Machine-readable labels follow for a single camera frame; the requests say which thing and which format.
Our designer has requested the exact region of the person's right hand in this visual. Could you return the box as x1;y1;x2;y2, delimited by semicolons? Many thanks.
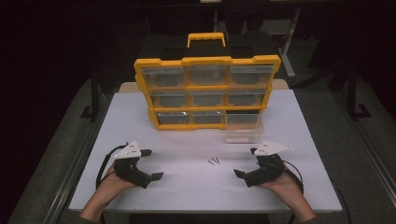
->
257;163;305;207

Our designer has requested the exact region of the black metal stand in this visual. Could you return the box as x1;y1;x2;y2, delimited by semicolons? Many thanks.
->
345;64;374;121
79;69;104;121

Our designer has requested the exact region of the metal floor rail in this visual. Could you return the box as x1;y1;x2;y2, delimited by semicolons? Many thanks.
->
332;91;396;195
43;92;115;224

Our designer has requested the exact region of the person's left hand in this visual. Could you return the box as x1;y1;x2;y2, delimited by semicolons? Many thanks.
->
96;162;138;203

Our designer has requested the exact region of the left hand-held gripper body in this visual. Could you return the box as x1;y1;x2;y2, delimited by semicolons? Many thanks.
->
112;139;153;189

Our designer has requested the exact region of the group of clear drawers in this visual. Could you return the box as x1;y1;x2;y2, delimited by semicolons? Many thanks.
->
141;64;275;125

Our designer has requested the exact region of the clear plastic drawer bin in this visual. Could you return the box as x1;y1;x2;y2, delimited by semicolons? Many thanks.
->
225;113;265;145

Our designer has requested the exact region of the white desk leg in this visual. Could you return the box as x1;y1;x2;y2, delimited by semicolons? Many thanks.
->
277;7;303;79

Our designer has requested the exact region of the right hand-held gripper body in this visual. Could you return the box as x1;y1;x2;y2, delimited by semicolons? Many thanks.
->
244;141;293;189

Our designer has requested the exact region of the yellow black drawer organizer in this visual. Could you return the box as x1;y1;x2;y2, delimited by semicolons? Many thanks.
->
134;32;282;132

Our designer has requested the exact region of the black cable at table edge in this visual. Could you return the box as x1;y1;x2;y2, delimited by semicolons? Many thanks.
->
330;180;353;224

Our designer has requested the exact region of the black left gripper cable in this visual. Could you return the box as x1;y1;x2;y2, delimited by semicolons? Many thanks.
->
95;143;130;189

